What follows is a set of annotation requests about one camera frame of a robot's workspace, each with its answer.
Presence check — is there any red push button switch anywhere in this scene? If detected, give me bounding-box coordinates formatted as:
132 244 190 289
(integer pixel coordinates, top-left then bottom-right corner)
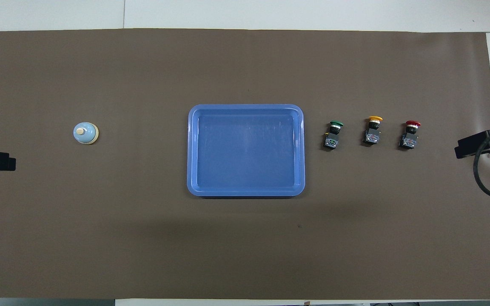
399 121 422 150

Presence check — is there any green push button switch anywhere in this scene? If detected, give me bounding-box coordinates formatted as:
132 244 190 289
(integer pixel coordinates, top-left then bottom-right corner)
324 121 344 150

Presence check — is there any blue plastic tray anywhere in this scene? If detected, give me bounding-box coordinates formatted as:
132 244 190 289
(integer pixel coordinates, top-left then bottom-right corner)
187 104 305 197

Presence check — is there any yellow push button switch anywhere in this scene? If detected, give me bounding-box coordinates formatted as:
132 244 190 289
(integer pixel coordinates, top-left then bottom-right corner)
363 116 383 146

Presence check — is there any light blue call bell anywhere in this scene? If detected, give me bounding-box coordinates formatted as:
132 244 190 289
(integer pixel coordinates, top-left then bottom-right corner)
73 122 99 145

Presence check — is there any brown table mat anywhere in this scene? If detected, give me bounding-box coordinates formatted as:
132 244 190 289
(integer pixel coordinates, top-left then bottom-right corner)
0 28 490 300

